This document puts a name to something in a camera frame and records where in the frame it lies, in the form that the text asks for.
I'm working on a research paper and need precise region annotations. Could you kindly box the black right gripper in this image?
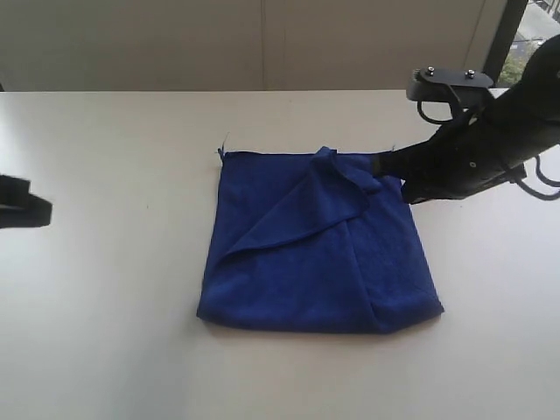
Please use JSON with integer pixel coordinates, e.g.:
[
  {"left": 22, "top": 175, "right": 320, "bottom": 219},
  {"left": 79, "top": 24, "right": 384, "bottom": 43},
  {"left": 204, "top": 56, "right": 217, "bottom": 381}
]
[{"left": 371, "top": 38, "right": 559, "bottom": 205}]

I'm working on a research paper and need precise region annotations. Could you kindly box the blue towel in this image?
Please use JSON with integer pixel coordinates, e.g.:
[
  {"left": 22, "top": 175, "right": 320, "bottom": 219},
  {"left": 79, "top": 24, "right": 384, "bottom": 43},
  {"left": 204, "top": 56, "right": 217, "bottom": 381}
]
[{"left": 197, "top": 147, "right": 444, "bottom": 334}]

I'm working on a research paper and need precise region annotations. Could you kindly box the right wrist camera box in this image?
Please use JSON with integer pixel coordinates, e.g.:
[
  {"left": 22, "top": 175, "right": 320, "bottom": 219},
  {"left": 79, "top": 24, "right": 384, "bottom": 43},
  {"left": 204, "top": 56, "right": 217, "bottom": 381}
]
[{"left": 406, "top": 66, "right": 494, "bottom": 109}]

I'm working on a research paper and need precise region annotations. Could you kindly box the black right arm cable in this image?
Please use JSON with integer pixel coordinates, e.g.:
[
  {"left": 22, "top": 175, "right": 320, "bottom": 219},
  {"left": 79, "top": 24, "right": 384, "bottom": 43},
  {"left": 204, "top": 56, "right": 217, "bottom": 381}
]
[{"left": 415, "top": 82, "right": 560, "bottom": 202}]

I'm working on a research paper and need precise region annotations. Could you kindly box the dark window frame post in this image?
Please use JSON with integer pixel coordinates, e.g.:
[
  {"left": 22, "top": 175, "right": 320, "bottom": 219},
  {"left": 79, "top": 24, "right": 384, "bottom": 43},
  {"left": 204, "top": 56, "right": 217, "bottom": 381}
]
[{"left": 483, "top": 0, "right": 528, "bottom": 84}]

